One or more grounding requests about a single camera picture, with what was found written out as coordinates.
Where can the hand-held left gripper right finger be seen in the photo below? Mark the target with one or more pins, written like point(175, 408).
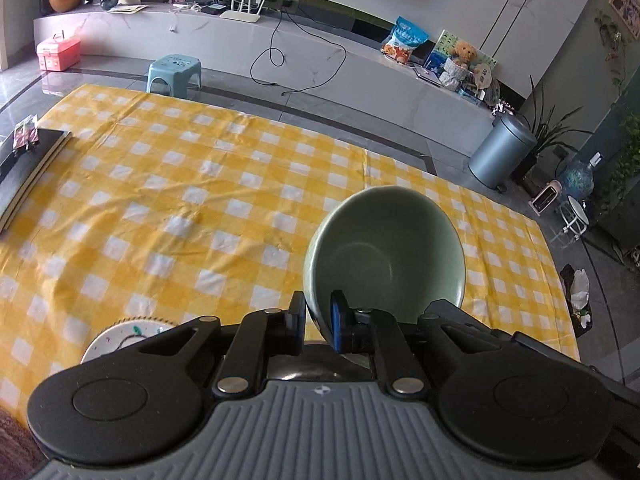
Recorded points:
point(340, 324)

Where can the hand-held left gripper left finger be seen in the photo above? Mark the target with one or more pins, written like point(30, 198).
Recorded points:
point(299, 319)

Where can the green ceramic bowl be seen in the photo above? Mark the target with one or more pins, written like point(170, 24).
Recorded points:
point(380, 255)

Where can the white plate with painted vine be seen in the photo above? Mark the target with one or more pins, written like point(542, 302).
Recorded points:
point(112, 342)

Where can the dark tissue basket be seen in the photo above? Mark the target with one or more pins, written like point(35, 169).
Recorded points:
point(577, 305)

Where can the yellow checkered tablecloth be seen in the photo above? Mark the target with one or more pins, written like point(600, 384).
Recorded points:
point(175, 220)

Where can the white round stool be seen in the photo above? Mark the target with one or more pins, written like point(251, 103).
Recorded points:
point(575, 217)

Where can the small pink heater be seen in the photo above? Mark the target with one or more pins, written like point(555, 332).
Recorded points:
point(546, 199)

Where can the blue water jug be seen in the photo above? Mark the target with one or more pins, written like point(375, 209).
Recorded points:
point(577, 180)

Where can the leafy green plant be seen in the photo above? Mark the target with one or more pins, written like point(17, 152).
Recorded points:
point(625, 160)

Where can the grey metal trash can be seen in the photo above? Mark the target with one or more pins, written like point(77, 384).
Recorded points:
point(502, 152)

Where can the long-leaf potted plant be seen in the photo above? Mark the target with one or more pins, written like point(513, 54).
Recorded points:
point(545, 132)

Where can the light blue plastic stool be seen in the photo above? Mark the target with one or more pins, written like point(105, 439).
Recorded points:
point(175, 65)

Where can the round paper fan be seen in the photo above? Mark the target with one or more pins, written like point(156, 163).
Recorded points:
point(483, 76)

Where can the blue snack bag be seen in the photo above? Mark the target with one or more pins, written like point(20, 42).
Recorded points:
point(406, 40)

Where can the brown teddy bear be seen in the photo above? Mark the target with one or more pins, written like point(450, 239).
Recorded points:
point(462, 54)

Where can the black notebook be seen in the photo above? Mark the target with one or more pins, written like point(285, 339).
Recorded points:
point(35, 180)
point(30, 152)

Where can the green picture board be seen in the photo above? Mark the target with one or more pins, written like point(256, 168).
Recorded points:
point(445, 42)

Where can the white router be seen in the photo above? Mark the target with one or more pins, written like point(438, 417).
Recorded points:
point(240, 15)

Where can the pink snack packet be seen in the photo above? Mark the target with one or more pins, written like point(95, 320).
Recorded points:
point(25, 135)

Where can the climbing vine plant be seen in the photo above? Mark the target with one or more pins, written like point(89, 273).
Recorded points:
point(612, 40)

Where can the paper sheets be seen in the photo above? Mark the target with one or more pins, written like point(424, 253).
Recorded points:
point(127, 8)

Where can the pink storage box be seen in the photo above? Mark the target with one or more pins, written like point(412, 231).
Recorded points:
point(57, 52)

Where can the framed wall picture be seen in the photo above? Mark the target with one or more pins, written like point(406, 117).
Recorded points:
point(625, 5)

